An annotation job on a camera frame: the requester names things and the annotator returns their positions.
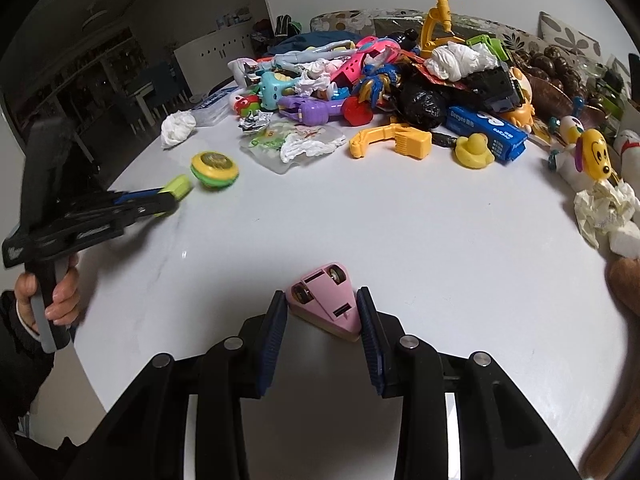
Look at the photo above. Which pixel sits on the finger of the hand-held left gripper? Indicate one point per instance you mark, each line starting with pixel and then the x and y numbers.
pixel 150 208
pixel 142 195

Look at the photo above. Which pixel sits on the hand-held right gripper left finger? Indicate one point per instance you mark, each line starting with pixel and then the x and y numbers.
pixel 270 342

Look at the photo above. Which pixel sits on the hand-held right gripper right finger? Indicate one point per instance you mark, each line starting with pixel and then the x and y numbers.
pixel 371 342

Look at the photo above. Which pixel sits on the pink toy car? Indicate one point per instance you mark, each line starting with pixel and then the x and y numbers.
pixel 327 300

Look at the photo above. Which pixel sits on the person's left forearm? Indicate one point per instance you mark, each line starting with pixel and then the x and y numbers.
pixel 25 375

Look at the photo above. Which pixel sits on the person's left hand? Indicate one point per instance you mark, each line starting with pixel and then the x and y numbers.
pixel 65 300

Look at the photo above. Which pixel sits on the dark display shelf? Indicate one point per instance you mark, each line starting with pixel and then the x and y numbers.
pixel 65 77

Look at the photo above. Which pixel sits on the blue dining chair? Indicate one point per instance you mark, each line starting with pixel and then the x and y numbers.
pixel 160 85

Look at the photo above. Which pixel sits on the clear bag with blue print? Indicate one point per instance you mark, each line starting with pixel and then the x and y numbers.
pixel 215 106

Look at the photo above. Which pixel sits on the clear packet with green print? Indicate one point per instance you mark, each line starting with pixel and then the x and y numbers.
pixel 265 142

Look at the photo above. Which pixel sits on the crumpled silver foil wrapper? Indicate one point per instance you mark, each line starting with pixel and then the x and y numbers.
pixel 255 121

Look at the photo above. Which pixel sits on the red green toy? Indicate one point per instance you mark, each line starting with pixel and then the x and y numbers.
pixel 245 105

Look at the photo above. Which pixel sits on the teal toy figure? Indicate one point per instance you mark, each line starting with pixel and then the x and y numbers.
pixel 272 90

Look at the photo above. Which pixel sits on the flat white crumpled tissue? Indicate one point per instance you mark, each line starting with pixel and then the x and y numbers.
pixel 307 149

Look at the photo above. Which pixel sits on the round ceiling lamp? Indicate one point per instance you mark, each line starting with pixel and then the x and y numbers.
pixel 95 15

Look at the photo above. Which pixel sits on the purple toy gun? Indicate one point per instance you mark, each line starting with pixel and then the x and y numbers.
pixel 310 111

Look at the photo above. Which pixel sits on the yellow rubber duck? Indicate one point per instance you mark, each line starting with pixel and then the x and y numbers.
pixel 472 151

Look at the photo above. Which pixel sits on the pale blue doll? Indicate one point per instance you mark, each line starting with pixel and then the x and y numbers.
pixel 310 55

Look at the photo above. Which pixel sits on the dark blue cloth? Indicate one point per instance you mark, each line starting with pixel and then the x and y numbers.
pixel 300 40

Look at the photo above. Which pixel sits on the red round toy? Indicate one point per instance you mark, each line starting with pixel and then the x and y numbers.
pixel 357 111

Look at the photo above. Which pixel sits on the black plastic bag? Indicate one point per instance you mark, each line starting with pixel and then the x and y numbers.
pixel 422 105

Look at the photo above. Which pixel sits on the blue cardboard box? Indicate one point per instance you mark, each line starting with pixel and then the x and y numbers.
pixel 495 130

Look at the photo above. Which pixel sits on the brown plush toy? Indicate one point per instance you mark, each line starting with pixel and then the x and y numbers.
pixel 617 360

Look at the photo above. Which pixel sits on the pink perforated shoe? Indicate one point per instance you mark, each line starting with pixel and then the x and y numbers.
pixel 360 60

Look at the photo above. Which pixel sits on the blue yellow robot toy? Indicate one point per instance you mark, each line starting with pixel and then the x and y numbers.
pixel 380 80

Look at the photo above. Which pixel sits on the crumpled cream paper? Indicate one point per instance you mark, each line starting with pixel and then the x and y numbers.
pixel 602 210

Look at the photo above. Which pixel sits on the flower print cushion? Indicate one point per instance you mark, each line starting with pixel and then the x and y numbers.
pixel 355 21

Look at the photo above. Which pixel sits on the white foam piece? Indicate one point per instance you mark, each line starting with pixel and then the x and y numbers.
pixel 627 244

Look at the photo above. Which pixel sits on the orange cat toy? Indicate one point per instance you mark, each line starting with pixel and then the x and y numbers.
pixel 522 107

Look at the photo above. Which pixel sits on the black toy vehicle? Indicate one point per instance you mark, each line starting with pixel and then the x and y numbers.
pixel 492 90

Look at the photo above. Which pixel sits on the white dog toy yellow head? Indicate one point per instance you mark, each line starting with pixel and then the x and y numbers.
pixel 590 152

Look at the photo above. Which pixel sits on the large white crumpled tissue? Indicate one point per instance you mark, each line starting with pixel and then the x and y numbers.
pixel 457 60

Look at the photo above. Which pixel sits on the black bottle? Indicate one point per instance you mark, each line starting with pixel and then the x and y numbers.
pixel 400 39

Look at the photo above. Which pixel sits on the green toy part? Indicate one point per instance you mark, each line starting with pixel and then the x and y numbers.
pixel 489 45

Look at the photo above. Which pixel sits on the brown wooden bead mat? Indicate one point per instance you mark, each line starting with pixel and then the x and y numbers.
pixel 550 72

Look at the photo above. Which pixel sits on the white red plush toy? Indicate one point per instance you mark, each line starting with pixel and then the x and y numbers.
pixel 631 145

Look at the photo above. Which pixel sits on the leaf print cushion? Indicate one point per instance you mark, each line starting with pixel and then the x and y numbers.
pixel 570 35

